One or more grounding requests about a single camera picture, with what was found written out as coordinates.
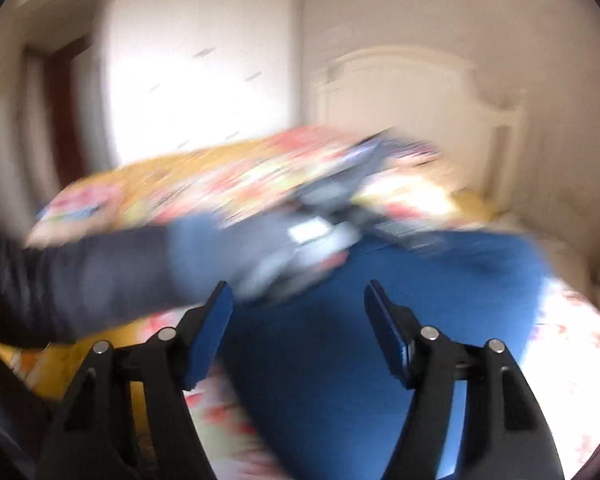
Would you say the white wardrobe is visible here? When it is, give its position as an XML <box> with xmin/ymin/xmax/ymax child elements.
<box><xmin>72</xmin><ymin>0</ymin><xmax>306</xmax><ymax>171</ymax></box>

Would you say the white bed headboard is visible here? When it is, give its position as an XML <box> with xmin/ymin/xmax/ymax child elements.
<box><xmin>312</xmin><ymin>45</ymin><xmax>528</xmax><ymax>211</ymax></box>

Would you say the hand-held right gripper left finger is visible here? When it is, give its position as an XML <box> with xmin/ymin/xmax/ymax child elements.
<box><xmin>36</xmin><ymin>281</ymin><xmax>235</xmax><ymax>480</ymax></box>

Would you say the person's left hand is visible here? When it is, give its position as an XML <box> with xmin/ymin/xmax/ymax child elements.
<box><xmin>165</xmin><ymin>210</ymin><xmax>301</xmax><ymax>303</ymax></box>

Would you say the floral printed blanket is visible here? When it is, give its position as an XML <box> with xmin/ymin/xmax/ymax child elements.
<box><xmin>0</xmin><ymin>125</ymin><xmax>600</xmax><ymax>480</ymax></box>

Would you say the dark brown door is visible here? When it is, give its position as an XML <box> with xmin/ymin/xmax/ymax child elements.
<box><xmin>22</xmin><ymin>35</ymin><xmax>96</xmax><ymax>186</ymax></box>

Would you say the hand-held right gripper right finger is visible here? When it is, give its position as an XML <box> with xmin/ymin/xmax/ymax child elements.
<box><xmin>364</xmin><ymin>280</ymin><xmax>566</xmax><ymax>480</ymax></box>

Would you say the blue garment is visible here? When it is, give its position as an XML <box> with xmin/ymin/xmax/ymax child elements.
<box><xmin>220</xmin><ymin>230</ymin><xmax>551</xmax><ymax>480</ymax></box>

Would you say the yellow pillow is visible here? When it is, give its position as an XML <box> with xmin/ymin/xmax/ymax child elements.
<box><xmin>450</xmin><ymin>187</ymin><xmax>501</xmax><ymax>226</ymax></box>

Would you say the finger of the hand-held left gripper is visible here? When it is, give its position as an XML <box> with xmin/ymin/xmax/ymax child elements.
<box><xmin>370</xmin><ymin>217</ymin><xmax>448</xmax><ymax>258</ymax></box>
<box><xmin>325</xmin><ymin>130</ymin><xmax>431</xmax><ymax>191</ymax></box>

